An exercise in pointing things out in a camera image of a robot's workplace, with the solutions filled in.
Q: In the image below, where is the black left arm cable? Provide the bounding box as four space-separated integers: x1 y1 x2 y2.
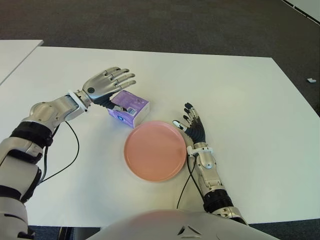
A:
37 119 80 185

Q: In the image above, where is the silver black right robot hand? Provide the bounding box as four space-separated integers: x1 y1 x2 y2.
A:
172 102 208 146

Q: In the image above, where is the pink round plate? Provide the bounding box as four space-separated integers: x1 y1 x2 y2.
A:
124 120 188 182

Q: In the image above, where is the purple tissue paper pack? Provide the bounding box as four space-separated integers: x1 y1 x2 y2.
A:
106 89 152 129

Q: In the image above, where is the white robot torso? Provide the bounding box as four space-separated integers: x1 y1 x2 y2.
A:
86 209 276 240

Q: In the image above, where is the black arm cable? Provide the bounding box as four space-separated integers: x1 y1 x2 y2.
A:
37 119 80 185
176 153 208 210

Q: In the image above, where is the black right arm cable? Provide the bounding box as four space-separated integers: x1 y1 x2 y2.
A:
176 153 208 210

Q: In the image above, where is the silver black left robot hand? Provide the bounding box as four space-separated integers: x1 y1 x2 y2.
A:
81 66 137 113

